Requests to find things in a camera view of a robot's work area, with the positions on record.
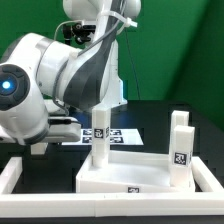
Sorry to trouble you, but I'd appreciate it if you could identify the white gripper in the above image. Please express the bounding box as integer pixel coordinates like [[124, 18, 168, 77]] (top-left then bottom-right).
[[0, 114, 83, 145]]

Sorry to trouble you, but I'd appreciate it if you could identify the white desk top tray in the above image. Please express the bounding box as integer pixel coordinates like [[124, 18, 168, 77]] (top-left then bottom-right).
[[76, 150, 195, 193]]

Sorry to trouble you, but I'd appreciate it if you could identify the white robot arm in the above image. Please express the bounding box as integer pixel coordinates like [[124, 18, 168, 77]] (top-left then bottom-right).
[[0, 0, 141, 146]]

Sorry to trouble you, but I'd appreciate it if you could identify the fiducial marker sheet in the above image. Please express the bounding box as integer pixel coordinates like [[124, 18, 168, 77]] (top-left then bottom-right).
[[62, 129, 143, 146]]

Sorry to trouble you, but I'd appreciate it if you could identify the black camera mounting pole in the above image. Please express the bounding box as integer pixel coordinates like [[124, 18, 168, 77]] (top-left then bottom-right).
[[62, 23, 91, 45]]

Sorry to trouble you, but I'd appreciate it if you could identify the grey camera on mount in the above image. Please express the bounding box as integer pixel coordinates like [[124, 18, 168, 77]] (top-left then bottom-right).
[[81, 24, 96, 33]]

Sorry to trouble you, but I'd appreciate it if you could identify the grey camera cable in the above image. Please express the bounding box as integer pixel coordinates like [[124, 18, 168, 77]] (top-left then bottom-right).
[[53, 20, 83, 41]]

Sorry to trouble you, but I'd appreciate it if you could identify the white U-shaped obstacle frame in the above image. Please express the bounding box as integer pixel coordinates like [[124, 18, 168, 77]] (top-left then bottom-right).
[[0, 157, 224, 218]]

